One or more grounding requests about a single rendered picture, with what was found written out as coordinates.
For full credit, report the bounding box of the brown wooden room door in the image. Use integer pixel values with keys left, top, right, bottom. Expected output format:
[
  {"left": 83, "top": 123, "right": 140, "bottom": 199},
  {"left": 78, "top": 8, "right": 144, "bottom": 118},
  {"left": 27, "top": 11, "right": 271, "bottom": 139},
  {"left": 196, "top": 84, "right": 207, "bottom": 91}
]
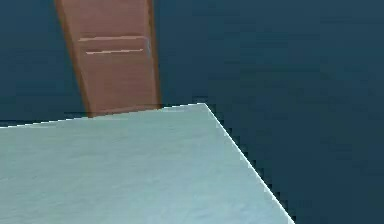
[{"left": 53, "top": 0, "right": 164, "bottom": 119}]

